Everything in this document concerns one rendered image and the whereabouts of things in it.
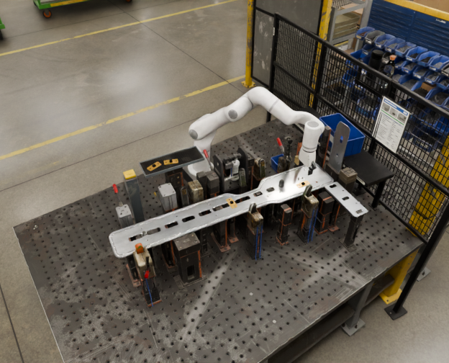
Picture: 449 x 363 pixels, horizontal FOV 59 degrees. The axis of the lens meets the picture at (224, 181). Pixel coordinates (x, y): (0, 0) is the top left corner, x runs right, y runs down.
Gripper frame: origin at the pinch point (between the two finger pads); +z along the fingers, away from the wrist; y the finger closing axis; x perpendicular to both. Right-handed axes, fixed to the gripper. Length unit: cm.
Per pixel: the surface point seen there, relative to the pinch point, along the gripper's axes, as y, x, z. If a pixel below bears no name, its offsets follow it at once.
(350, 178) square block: 11.8, 25.7, 8.8
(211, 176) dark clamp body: -23, -51, 5
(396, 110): 6, 54, -28
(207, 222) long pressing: 2, -65, 12
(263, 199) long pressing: 0.9, -28.5, 12.3
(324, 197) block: 14.0, 6.3, 14.3
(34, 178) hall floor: -214, -164, 112
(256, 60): -273, 126, 71
